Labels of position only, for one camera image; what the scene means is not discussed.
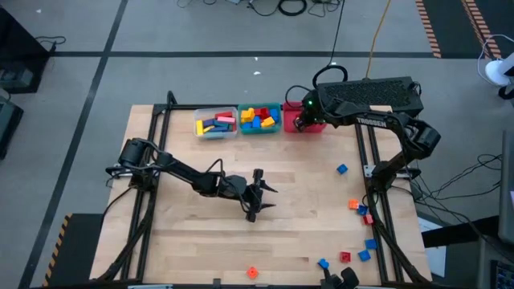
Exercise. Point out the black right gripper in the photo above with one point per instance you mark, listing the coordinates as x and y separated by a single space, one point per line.
312 108

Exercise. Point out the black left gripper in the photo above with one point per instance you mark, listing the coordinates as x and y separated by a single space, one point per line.
249 198

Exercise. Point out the medium yellow toy block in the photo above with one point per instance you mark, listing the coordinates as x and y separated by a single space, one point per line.
250 112
268 122
245 118

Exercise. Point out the medium red toy block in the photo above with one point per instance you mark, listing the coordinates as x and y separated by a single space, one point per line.
266 113
260 112

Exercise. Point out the long pink block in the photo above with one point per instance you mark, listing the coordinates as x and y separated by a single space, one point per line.
227 120

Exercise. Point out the long purple-blue block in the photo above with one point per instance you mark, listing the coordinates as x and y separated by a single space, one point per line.
221 129
209 122

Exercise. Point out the long red block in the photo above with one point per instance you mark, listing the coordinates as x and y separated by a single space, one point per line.
224 115

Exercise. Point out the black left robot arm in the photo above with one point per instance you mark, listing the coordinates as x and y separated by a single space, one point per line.
180 172

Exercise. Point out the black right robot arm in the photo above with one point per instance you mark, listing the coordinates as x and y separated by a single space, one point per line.
373 120

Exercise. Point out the red plastic bin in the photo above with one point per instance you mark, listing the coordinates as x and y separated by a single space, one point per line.
290 116

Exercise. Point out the teal plastic bin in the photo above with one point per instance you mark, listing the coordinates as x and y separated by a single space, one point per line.
259 131

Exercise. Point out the small blue toy block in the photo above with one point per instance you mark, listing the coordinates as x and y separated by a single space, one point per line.
323 263
342 169
371 244
364 255
362 210

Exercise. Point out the black computer case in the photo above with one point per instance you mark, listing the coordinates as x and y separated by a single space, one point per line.
369 90

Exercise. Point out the small orange toy block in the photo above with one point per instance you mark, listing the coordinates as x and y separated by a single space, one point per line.
353 204
252 273

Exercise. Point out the clear plastic bin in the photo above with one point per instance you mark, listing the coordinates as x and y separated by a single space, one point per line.
196 110

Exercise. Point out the small red toy block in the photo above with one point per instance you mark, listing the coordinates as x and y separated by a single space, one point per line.
345 257
368 219

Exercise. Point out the black rounded device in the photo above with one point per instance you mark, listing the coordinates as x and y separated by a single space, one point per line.
349 278

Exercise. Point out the black orange-striped floor mat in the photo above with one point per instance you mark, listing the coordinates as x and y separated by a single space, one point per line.
449 24

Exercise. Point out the black hazard-striped floor mat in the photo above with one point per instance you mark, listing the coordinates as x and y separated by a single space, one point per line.
80 249

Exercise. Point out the white paper sheet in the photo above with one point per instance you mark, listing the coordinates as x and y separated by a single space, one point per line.
435 253

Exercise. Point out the black flat board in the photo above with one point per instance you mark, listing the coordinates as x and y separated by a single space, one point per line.
462 233

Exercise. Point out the white round device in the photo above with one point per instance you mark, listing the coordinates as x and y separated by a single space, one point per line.
496 72

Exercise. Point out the black keyboard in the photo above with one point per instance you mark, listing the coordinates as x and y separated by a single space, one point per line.
504 277

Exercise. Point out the grey equipment box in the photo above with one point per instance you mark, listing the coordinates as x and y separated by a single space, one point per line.
8 120

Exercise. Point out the black cabinet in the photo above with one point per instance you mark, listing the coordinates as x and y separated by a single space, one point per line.
20 48

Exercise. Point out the silver metal bracket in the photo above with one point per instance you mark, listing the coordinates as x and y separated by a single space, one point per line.
369 170

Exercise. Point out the black aluminium table frame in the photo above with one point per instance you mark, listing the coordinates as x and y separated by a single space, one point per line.
178 107

